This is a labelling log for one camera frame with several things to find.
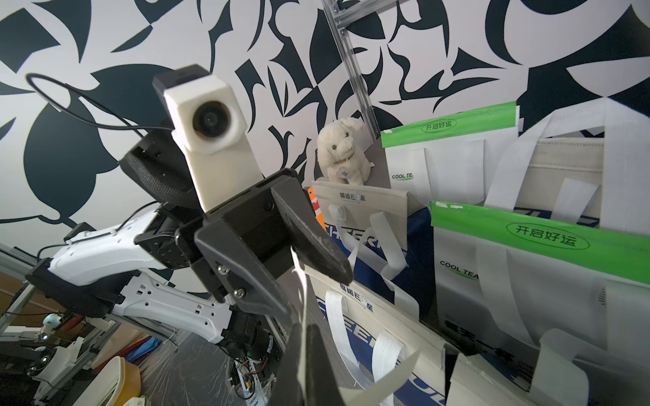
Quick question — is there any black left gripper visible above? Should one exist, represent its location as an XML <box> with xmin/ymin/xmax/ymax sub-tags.
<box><xmin>176</xmin><ymin>168</ymin><xmax>353</xmax><ymax>325</ymax></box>

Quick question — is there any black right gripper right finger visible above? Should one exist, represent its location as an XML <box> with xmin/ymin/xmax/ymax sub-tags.
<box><xmin>306</xmin><ymin>325</ymin><xmax>345</xmax><ymax>406</ymax></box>

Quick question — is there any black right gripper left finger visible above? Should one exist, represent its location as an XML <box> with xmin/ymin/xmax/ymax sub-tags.
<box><xmin>267</xmin><ymin>323</ymin><xmax>304</xmax><ymax>406</ymax></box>

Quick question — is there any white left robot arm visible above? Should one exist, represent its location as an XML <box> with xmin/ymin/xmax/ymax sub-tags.
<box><xmin>28</xmin><ymin>130</ymin><xmax>353</xmax><ymax>360</ymax></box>

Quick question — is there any blue white front left bag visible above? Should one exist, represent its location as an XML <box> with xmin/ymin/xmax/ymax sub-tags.
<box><xmin>306</xmin><ymin>267</ymin><xmax>450</xmax><ymax>405</ymax></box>

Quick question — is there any orange plush monster toy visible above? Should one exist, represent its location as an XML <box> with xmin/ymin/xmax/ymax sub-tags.
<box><xmin>307</xmin><ymin>187</ymin><xmax>327</xmax><ymax>230</ymax></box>

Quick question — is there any white plush rabbit toy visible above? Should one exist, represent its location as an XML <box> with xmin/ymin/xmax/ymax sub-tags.
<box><xmin>317</xmin><ymin>118</ymin><xmax>374</xmax><ymax>185</ymax></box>

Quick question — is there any blue white front right bag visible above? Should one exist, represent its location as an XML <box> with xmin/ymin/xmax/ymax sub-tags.
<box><xmin>446</xmin><ymin>354</ymin><xmax>535</xmax><ymax>406</ymax></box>

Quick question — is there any yellow white floor bin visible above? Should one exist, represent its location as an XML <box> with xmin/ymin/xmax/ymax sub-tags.
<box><xmin>73</xmin><ymin>356</ymin><xmax>142</xmax><ymax>406</ymax></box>

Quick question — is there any green white back left bag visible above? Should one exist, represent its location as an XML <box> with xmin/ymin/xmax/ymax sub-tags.
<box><xmin>381</xmin><ymin>101</ymin><xmax>520</xmax><ymax>205</ymax></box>

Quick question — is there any green white bag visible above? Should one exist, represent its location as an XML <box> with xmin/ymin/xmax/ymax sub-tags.
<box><xmin>381</xmin><ymin>101</ymin><xmax>520</xmax><ymax>205</ymax></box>
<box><xmin>430</xmin><ymin>201</ymin><xmax>649</xmax><ymax>405</ymax></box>

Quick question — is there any green white middle bag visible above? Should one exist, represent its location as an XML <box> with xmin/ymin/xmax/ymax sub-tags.
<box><xmin>430</xmin><ymin>201</ymin><xmax>649</xmax><ymax>405</ymax></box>

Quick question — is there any white blue back right bag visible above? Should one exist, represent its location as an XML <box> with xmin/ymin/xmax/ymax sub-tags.
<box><xmin>484</xmin><ymin>98</ymin><xmax>649</xmax><ymax>237</ymax></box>

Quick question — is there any aluminium frame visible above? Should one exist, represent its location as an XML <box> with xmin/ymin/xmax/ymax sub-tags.
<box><xmin>319</xmin><ymin>1</ymin><xmax>401</xmax><ymax>140</ymax></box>

